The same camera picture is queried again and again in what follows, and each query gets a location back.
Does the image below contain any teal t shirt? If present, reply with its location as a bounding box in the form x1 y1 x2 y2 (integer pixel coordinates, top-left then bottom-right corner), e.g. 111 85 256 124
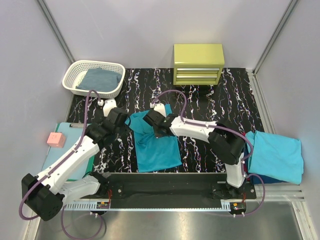
125 110 182 173

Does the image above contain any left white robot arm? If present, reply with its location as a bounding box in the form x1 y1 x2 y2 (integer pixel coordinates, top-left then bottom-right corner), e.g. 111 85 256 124
18 107 129 221

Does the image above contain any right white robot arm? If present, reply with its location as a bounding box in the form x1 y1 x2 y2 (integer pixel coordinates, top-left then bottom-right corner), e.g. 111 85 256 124
143 109 246 199

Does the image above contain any green cutting mat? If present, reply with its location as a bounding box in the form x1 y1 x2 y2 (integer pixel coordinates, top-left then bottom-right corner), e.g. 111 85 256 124
38 122 94 182

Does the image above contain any folded grey-blue t shirt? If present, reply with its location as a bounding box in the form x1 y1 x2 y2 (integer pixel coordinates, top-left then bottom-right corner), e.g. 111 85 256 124
76 67 122 92

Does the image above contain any pink cube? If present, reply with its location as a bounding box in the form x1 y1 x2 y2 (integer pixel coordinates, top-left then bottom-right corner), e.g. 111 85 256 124
47 132 66 148

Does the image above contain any white plastic laundry basket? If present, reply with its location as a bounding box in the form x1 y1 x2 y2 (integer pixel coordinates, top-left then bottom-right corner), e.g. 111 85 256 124
62 60 126 99

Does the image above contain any yellow-green drawer cabinet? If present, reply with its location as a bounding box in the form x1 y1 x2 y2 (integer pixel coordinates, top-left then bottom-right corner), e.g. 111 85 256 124
173 43 225 86

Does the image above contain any dark blue t shirt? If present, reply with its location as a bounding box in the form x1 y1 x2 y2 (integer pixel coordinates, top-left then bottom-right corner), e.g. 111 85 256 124
244 150 284 184

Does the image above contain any light blue t shirt pile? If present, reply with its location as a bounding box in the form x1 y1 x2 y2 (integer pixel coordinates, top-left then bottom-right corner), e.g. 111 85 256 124
245 131 304 185

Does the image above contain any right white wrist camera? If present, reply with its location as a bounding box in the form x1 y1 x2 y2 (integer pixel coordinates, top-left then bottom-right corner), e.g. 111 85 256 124
150 103 167 117

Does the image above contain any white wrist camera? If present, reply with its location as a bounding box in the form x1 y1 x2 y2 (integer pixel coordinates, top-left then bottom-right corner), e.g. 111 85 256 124
150 103 167 117
97 98 117 117

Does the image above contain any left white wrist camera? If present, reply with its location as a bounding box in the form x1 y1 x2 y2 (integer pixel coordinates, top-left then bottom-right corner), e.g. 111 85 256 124
97 98 117 117

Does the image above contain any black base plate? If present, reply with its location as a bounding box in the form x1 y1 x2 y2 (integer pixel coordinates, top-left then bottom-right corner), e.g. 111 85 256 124
87 173 257 211

